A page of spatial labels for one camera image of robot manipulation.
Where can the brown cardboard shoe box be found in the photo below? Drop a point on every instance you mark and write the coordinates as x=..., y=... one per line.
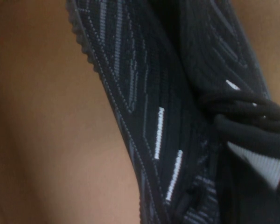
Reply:
x=37, y=116

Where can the black knit sneaker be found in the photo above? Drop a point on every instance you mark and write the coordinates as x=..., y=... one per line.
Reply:
x=154, y=70

